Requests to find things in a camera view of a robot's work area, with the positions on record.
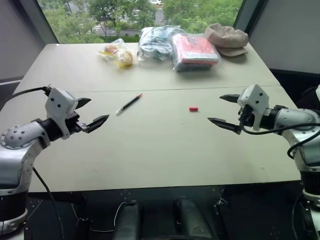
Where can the beige cloth cap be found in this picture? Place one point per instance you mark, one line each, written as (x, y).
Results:
(227, 40)

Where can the clear bag with bread rolls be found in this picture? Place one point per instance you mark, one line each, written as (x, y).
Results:
(119, 54)

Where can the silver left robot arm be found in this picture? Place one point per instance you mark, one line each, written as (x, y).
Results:
(17, 152)

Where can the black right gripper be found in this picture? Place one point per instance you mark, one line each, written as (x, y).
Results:
(246, 115)

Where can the small red cap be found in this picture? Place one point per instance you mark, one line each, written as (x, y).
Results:
(193, 109)

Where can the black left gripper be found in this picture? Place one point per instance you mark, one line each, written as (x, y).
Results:
(74, 123)

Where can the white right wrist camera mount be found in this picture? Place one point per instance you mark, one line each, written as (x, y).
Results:
(255, 98)

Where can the clear bag with red book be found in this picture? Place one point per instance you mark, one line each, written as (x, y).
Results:
(195, 52)

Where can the black pen with red tip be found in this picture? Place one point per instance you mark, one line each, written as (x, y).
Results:
(128, 104)

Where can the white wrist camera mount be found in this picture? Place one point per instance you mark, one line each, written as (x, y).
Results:
(255, 98)
(58, 103)

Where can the dark rounded shape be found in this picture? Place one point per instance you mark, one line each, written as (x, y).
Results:
(130, 221)
(192, 218)

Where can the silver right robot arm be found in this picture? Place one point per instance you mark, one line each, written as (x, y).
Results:
(302, 130)

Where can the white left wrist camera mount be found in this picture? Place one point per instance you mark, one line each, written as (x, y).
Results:
(58, 103)

